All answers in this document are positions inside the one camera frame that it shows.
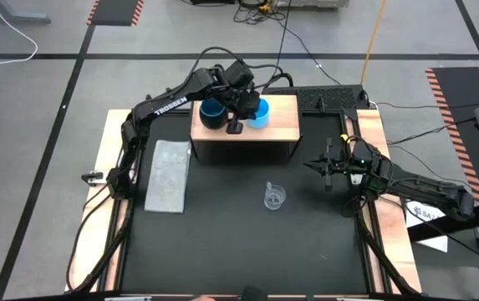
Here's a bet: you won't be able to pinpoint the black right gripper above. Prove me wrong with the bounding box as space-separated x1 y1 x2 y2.
303 136 353 194

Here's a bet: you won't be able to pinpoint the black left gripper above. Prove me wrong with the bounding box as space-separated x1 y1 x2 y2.
216 82 262 135

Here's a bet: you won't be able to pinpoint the light blue mug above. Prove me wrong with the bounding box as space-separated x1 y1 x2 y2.
245 97 272 130

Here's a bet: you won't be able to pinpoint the black mug blue inside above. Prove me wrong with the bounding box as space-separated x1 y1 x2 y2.
198 96 229 131

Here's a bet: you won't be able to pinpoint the clear plastic cup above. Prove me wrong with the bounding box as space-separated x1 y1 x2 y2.
262 180 288 212

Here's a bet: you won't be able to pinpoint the wooden shelf black legs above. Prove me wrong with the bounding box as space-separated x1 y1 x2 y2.
188 94 303 163

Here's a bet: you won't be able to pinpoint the wooden side board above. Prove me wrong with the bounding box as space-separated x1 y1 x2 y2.
64 108 140 293
354 109 423 294

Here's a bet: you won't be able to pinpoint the black perforated panel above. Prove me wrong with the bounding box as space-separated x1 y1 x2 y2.
261 84 369 112

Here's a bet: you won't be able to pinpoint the grey folded cloth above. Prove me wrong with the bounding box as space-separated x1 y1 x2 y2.
143 139 192 215

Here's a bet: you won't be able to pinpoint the white printed paper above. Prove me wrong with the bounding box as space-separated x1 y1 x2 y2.
403 199 450 254

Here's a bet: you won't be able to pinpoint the large hazard striped mat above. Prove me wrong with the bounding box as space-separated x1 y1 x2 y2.
425 66 479 256

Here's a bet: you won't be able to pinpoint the black and silver clamp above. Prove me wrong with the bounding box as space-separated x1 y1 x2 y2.
80 169 109 187

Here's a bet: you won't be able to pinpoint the small hazard striped mat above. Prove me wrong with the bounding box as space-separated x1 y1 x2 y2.
85 0 145 28

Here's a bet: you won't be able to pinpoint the grey table foot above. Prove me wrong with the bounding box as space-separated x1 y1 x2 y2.
0 0 52 25

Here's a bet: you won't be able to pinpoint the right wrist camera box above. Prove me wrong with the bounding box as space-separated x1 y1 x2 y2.
349 139 377 163

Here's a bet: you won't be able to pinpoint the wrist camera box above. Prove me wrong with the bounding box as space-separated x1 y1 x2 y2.
223 59 256 89
349 139 377 163

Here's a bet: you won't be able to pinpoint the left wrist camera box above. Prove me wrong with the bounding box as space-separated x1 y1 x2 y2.
223 59 256 89

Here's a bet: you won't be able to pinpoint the long black floor cable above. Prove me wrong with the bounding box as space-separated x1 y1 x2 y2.
275 0 343 87

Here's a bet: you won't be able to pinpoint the black cable bundle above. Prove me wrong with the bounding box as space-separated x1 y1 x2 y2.
232 0 287 25

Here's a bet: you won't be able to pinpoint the yellow hanging cable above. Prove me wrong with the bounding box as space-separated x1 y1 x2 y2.
359 0 389 87

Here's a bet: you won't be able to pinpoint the small black table camera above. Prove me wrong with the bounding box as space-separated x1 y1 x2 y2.
241 285 270 301

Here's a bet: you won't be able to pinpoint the black metal table frame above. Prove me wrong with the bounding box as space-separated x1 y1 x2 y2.
65 106 426 301

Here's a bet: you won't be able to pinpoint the white floor cable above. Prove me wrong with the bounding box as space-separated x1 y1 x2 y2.
0 0 39 67

